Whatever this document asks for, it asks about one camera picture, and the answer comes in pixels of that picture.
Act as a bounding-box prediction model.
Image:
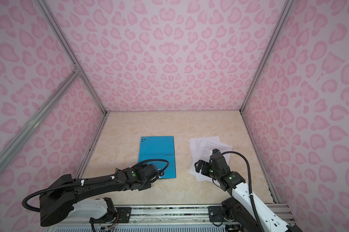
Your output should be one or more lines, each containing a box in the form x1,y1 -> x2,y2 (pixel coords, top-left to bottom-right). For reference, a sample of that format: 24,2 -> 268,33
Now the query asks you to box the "blue folder with black inside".
138,136 -> 176,179

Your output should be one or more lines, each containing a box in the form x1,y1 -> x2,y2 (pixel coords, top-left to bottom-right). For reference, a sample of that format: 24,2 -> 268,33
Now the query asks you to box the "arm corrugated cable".
220,150 -> 265,232
21,158 -> 170,213

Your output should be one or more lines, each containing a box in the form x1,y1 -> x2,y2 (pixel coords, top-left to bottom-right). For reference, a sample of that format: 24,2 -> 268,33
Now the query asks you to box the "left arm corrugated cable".
21,158 -> 170,213

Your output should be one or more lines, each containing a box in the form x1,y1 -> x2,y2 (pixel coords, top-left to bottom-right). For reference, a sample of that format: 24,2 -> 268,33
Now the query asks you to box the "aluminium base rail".
45,202 -> 297,232

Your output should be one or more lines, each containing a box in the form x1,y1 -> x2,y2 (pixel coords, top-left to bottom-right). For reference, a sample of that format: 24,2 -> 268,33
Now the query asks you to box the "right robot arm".
194,149 -> 302,232

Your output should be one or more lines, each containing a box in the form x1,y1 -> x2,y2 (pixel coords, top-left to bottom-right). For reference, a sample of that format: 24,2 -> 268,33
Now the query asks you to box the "aluminium corner post left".
34,0 -> 108,116

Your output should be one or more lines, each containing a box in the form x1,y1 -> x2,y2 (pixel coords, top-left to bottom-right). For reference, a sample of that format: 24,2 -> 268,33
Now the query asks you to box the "aluminium diagonal wall bar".
0,69 -> 80,175

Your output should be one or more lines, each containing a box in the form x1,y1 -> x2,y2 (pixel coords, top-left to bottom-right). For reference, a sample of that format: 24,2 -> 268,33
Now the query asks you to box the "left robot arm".
39,163 -> 164,227

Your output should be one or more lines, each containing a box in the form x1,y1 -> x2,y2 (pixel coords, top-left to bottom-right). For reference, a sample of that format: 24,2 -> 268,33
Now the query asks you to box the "aluminium corner post right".
240,0 -> 296,115

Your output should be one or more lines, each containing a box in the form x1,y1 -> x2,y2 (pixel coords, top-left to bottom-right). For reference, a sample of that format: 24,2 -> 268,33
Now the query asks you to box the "aluminium corner post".
240,0 -> 296,115
34,0 -> 108,116

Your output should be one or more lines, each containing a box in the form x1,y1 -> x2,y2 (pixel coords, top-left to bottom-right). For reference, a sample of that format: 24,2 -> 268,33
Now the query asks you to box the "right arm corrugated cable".
220,150 -> 265,232

